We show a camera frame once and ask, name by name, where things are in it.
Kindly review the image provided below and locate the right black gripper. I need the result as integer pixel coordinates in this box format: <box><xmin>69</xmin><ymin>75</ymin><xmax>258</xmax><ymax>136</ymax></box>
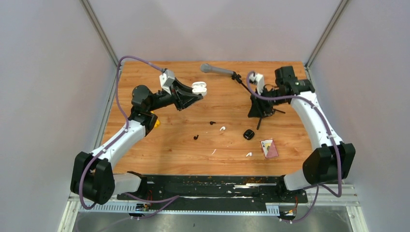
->
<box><xmin>248</xmin><ymin>86</ymin><xmax>287</xmax><ymax>117</ymax></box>

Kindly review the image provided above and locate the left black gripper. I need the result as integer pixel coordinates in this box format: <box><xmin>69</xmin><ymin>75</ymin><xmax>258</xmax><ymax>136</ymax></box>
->
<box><xmin>148</xmin><ymin>77</ymin><xmax>204</xmax><ymax>112</ymax></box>

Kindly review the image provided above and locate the white earbud charging case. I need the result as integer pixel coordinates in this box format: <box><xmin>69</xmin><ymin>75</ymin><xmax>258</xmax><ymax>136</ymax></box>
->
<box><xmin>191</xmin><ymin>81</ymin><xmax>207</xmax><ymax>96</ymax></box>

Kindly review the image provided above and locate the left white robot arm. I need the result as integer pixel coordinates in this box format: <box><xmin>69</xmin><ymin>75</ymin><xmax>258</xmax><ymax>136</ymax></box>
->
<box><xmin>70</xmin><ymin>76</ymin><xmax>207</xmax><ymax>205</ymax></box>

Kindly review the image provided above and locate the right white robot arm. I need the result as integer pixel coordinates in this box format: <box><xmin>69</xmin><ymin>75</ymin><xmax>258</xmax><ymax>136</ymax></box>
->
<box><xmin>246</xmin><ymin>66</ymin><xmax>355</xmax><ymax>202</ymax></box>

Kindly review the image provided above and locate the black earbud charging case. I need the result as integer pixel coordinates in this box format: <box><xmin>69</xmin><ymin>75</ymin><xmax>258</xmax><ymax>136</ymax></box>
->
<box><xmin>243</xmin><ymin>129</ymin><xmax>255</xmax><ymax>140</ymax></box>

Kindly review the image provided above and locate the grey microphone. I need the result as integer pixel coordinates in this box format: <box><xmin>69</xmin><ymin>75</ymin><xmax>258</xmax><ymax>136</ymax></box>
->
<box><xmin>200</xmin><ymin>63</ymin><xmax>234</xmax><ymax>76</ymax></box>

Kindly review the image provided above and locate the yellow triangular plastic part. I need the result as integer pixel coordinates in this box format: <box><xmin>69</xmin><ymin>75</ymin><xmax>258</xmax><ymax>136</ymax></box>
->
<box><xmin>154</xmin><ymin>119</ymin><xmax>161</xmax><ymax>128</ymax></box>

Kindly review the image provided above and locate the playing card box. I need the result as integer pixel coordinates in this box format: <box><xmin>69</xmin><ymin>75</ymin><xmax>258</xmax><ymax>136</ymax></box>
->
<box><xmin>260</xmin><ymin>138</ymin><xmax>279</xmax><ymax>159</ymax></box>

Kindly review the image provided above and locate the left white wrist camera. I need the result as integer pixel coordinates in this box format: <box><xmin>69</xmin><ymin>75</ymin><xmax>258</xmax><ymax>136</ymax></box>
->
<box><xmin>159</xmin><ymin>69</ymin><xmax>175</xmax><ymax>95</ymax></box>

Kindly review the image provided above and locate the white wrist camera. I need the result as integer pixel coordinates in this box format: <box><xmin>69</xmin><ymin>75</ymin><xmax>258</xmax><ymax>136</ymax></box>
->
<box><xmin>159</xmin><ymin>69</ymin><xmax>175</xmax><ymax>95</ymax></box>
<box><xmin>249</xmin><ymin>72</ymin><xmax>265</xmax><ymax>95</ymax></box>

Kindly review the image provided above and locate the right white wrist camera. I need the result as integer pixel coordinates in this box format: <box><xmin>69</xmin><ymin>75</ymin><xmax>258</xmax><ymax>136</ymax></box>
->
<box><xmin>249</xmin><ymin>72</ymin><xmax>265</xmax><ymax>95</ymax></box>

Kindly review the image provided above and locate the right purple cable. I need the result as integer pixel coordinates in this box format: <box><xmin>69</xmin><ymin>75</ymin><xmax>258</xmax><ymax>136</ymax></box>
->
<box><xmin>246</xmin><ymin>71</ymin><xmax>343</xmax><ymax>224</ymax></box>

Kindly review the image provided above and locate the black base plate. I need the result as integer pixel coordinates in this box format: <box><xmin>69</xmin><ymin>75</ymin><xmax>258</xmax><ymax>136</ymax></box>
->
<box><xmin>112</xmin><ymin>174</ymin><xmax>342</xmax><ymax>213</ymax></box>

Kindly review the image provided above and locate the slotted cable duct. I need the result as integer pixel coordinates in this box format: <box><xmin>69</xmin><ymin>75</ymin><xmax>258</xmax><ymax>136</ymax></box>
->
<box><xmin>78</xmin><ymin>203</ymin><xmax>280</xmax><ymax>216</ymax></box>

